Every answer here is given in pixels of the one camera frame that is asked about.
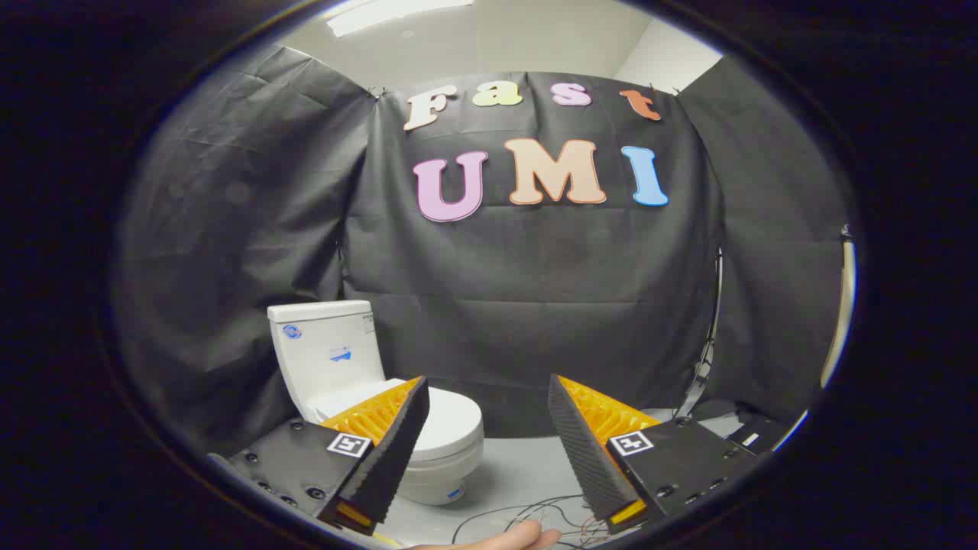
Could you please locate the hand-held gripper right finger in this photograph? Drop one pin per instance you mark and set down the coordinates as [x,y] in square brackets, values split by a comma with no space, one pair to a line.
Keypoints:
[581,451]

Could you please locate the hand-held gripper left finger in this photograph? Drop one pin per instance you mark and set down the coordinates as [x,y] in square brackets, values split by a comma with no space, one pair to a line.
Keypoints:
[393,451]

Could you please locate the white toilet lid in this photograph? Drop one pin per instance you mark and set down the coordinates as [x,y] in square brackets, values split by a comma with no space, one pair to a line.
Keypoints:
[452,420]

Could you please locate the white toilet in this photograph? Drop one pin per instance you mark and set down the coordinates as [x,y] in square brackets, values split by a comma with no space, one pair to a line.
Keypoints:
[325,359]

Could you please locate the black backdrop cloth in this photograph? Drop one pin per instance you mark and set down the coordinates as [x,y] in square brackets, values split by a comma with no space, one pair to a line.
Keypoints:
[535,290]

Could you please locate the black box with white label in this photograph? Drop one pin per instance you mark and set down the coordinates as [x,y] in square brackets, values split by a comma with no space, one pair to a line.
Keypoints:
[756,434]

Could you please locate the thin black stand pole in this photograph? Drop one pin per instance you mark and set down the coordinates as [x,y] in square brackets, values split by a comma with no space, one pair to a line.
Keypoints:
[714,321]

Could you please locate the white curved pole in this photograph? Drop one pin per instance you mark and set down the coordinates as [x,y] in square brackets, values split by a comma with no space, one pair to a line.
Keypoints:
[844,305]

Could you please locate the ceiling light panel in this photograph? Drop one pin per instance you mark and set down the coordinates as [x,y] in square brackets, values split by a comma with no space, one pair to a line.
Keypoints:
[382,14]

